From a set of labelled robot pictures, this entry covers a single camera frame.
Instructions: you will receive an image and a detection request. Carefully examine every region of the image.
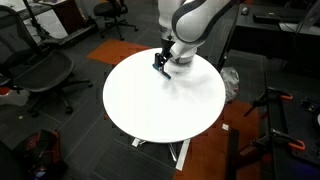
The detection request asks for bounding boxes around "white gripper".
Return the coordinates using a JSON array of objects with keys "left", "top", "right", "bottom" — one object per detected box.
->
[{"left": 153, "top": 37, "right": 189, "bottom": 73}]

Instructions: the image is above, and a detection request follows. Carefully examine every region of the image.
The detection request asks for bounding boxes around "teal marker pen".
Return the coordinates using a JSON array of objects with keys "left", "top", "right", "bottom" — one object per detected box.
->
[{"left": 152, "top": 63, "right": 172, "bottom": 80}]

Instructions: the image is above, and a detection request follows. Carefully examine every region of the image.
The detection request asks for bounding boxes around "grey white bowl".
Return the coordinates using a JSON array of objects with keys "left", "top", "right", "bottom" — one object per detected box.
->
[{"left": 173, "top": 53, "right": 198, "bottom": 65}]

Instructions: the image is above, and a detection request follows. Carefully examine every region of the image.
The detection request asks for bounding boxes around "clear crumpled plastic bag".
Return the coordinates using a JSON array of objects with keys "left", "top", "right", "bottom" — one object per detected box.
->
[{"left": 219, "top": 66, "right": 240, "bottom": 104}]

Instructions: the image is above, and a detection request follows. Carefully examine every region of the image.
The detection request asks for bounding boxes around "black swivel office chair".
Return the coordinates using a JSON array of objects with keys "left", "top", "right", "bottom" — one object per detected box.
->
[{"left": 93, "top": 0, "right": 139, "bottom": 42}]

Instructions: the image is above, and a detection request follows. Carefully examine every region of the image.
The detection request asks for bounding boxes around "black kick scooter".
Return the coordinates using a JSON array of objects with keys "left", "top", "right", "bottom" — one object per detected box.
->
[{"left": 21, "top": 0, "right": 99, "bottom": 48}]

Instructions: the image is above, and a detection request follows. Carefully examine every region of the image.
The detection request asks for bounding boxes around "white metal table base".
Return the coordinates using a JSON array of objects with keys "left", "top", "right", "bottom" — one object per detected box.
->
[{"left": 131, "top": 137, "right": 192, "bottom": 172}]

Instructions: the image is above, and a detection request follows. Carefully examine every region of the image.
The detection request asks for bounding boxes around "dark brown cabinet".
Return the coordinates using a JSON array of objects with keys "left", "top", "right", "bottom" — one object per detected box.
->
[{"left": 53, "top": 0, "right": 89, "bottom": 34}]

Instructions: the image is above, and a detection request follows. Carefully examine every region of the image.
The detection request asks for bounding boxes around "black desk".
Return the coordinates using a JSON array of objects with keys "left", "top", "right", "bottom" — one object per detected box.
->
[{"left": 216, "top": 3, "right": 320, "bottom": 73}]

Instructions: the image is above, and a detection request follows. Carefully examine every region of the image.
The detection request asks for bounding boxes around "black upright board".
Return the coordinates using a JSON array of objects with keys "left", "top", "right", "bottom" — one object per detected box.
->
[{"left": 225, "top": 128, "right": 241, "bottom": 180}]

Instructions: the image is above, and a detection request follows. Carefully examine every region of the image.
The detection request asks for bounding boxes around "black keyboard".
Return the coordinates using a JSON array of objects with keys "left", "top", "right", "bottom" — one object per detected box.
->
[{"left": 252, "top": 12, "right": 303, "bottom": 25}]

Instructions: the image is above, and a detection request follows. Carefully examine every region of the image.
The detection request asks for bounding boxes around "black mesh office chair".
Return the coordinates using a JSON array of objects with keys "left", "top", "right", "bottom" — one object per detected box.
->
[{"left": 0, "top": 4, "right": 94, "bottom": 118}]

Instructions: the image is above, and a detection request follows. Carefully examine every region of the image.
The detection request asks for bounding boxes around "black workbench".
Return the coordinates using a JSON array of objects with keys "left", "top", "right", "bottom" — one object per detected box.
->
[{"left": 264, "top": 71, "right": 320, "bottom": 180}]

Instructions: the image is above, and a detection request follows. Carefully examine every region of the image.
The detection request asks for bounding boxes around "red and black bag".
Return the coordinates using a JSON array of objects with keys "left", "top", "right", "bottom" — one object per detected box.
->
[{"left": 13, "top": 129, "right": 68, "bottom": 180}]

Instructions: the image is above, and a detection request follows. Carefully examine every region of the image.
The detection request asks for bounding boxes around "black clamp orange handle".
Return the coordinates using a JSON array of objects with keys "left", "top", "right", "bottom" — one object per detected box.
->
[
  {"left": 248, "top": 128, "right": 307, "bottom": 156},
  {"left": 243, "top": 86, "right": 294, "bottom": 118}
]

